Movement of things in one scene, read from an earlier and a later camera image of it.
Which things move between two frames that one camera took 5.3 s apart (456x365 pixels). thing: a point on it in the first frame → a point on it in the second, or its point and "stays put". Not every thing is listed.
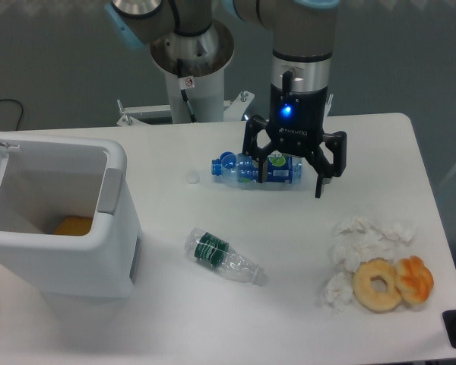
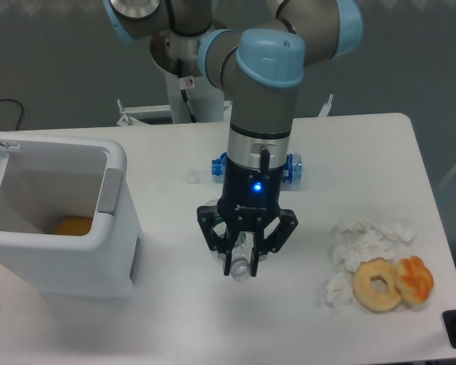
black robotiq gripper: x=297 y=124 → x=251 y=198
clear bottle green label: x=218 y=254 → x=241 y=262
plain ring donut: x=378 y=302 stays put
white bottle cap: x=192 y=176 stays put
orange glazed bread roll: x=414 y=279 stays put
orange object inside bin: x=74 y=226 stays put
